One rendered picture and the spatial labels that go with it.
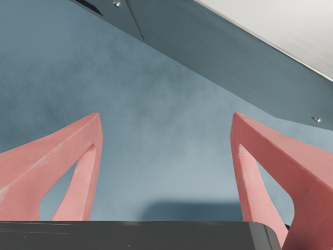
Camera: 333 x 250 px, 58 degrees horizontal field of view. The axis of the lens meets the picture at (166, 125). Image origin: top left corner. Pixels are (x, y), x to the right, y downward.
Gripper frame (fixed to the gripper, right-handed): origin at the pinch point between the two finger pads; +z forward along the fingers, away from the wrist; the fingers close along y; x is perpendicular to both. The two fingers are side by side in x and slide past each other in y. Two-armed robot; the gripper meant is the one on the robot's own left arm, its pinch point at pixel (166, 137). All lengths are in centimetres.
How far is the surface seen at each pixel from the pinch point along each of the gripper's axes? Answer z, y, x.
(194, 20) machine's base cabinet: 33.4, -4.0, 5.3
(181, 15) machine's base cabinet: 34.7, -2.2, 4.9
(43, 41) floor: 101, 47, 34
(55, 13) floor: 106, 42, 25
